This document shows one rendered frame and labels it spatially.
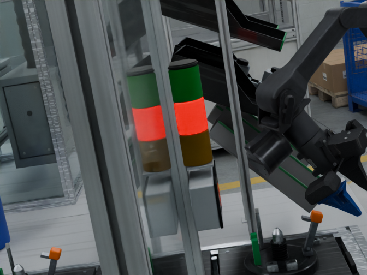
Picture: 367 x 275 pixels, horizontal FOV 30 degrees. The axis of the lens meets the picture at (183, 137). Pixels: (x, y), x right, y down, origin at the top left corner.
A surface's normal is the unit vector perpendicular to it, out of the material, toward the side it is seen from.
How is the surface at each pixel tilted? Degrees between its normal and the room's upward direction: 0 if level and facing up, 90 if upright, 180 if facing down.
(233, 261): 0
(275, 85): 27
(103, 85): 90
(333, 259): 0
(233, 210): 0
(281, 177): 90
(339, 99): 90
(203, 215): 90
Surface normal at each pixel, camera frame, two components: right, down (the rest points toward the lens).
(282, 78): -0.55, -0.74
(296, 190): -0.19, 0.29
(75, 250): -0.16, -0.95
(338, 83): 0.13, 0.23
